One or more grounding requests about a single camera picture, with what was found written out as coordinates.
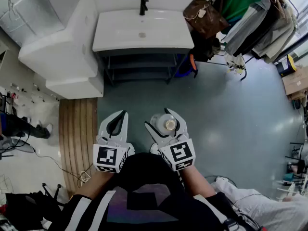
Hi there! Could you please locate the grey chair base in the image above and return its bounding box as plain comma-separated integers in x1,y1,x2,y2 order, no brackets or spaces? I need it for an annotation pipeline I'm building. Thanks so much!
0,138,36,157

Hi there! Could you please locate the person's black printed shirt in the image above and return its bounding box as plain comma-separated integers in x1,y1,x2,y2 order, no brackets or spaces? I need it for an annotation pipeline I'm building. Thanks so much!
64,152,244,231

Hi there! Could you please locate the person's right forearm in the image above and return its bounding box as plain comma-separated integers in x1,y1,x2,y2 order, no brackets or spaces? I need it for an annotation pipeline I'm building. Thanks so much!
179,166,217,198

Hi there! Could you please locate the white floral cloth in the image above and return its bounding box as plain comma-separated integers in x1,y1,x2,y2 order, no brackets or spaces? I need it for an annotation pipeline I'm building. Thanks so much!
225,51,246,75

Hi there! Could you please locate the white washbasin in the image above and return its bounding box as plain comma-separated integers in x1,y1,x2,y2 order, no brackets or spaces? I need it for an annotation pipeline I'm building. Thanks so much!
92,10,195,52

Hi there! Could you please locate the white cable coil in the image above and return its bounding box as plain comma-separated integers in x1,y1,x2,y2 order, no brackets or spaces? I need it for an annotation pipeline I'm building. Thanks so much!
77,170,92,184

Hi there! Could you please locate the cardboard box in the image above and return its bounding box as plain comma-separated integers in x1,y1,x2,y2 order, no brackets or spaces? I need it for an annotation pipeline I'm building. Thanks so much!
281,67,308,101

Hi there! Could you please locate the large white wrapped appliance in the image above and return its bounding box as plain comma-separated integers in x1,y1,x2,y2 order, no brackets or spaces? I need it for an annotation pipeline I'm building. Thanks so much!
18,0,99,79

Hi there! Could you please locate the white cloth heap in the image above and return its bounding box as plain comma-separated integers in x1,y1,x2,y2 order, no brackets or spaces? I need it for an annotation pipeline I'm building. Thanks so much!
213,177,308,231

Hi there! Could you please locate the black faucet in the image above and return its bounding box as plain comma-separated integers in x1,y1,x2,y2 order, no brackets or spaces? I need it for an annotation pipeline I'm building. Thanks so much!
139,0,149,16

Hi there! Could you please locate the green hooded garment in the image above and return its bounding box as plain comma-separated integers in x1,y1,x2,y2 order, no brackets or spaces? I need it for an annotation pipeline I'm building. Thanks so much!
221,0,264,21

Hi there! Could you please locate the beige hanging garment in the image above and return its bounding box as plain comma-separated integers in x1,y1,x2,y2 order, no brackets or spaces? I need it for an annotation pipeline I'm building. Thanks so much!
251,8,298,64

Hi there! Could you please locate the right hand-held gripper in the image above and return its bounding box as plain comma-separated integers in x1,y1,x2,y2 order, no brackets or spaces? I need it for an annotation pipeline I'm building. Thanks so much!
144,107,197,172

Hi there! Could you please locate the black metal chair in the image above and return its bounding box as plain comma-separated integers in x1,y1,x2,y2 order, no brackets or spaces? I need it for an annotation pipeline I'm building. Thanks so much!
285,141,308,175

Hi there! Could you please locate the orange black tool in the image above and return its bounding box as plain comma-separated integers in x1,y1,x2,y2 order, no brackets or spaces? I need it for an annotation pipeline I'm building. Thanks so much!
189,53,198,78

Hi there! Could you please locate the person's left forearm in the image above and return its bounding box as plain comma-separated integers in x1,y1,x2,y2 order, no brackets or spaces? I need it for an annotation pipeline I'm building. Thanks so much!
77,168,114,201

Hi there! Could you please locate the wooden slatted mat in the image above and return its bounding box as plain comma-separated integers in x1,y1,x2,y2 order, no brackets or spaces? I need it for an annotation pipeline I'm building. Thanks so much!
58,98,99,198

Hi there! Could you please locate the black metal clothes rack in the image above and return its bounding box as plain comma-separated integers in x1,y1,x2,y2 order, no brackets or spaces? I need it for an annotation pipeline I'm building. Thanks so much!
206,0,301,81

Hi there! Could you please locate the brown leather bag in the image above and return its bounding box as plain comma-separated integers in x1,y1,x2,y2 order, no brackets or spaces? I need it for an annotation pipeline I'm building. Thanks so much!
182,0,230,40

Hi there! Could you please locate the grey hanging garment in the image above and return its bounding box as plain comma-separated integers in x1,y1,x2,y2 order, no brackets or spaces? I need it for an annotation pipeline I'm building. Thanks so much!
222,0,271,56

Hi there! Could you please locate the black cloth heap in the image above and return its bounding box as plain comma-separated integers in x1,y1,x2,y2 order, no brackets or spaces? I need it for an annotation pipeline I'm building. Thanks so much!
4,183,70,231

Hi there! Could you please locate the yellow black box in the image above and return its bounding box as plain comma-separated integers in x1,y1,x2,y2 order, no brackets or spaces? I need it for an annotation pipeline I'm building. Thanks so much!
275,54,297,77

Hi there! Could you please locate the blue bucket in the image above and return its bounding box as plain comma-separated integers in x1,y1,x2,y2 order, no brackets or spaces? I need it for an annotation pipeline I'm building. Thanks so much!
174,53,193,78

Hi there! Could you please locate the small clear bottle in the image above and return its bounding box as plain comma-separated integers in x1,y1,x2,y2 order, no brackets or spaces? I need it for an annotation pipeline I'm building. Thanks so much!
150,113,178,137

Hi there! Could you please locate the white bag charm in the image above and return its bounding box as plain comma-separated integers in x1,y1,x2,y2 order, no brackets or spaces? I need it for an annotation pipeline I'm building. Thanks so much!
196,5,208,21

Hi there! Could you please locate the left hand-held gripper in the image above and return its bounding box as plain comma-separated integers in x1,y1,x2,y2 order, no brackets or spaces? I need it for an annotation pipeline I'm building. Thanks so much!
93,109,132,174

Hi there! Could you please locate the small teal box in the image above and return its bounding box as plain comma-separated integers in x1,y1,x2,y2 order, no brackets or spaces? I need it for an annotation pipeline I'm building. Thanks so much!
282,173,295,184

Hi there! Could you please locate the dark camouflage bag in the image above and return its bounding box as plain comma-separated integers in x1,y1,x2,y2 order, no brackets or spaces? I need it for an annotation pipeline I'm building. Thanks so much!
191,30,221,63

